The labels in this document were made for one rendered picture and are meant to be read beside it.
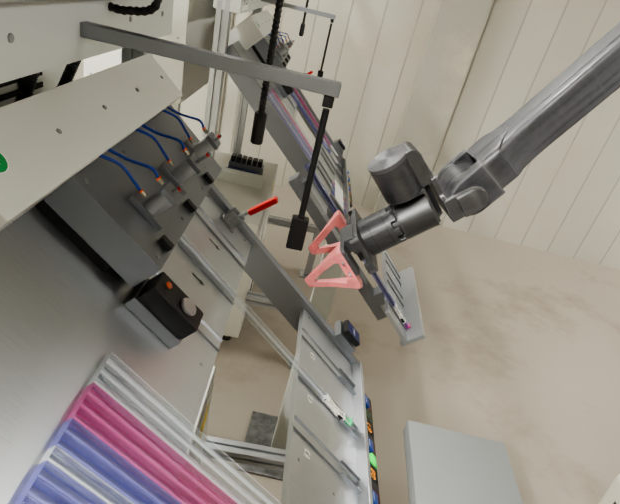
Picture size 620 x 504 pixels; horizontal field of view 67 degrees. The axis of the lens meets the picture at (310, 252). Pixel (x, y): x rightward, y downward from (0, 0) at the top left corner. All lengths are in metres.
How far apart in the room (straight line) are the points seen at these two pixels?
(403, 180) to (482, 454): 0.78
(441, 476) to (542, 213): 3.14
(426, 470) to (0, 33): 1.03
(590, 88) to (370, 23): 2.88
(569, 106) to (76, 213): 0.60
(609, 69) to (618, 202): 3.56
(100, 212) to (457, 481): 0.91
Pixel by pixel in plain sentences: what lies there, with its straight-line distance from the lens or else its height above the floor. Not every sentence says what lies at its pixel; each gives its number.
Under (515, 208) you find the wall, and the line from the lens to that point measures 4.00.
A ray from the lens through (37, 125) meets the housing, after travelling 0.53.
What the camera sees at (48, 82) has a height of 1.21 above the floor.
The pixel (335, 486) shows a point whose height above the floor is 0.77.
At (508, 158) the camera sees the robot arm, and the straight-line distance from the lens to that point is 0.68.
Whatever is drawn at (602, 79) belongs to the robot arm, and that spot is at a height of 1.41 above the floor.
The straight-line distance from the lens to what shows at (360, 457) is 0.94.
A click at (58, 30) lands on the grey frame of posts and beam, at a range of 0.56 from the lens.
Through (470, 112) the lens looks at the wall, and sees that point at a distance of 3.67.
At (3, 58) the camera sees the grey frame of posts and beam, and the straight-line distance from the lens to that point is 0.49.
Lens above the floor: 1.44
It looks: 29 degrees down
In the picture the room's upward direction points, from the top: 14 degrees clockwise
